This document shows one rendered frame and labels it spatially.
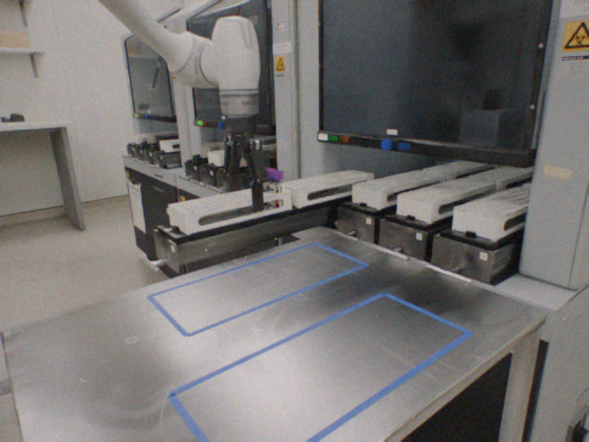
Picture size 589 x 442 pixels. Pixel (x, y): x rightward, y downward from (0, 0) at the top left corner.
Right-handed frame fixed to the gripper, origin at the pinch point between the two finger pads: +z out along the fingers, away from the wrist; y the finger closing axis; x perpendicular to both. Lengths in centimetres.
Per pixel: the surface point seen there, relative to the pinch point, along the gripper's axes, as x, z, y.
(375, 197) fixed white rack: 27.1, 1.4, 19.1
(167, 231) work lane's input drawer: -21.2, 3.9, 0.2
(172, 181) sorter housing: 24, 17, -110
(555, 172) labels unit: 32, -10, 58
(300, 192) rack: 13.5, 0.1, 5.0
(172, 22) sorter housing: 33, -56, -111
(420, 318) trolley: -9, 4, 59
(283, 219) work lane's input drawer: 6.5, 5.6, 6.8
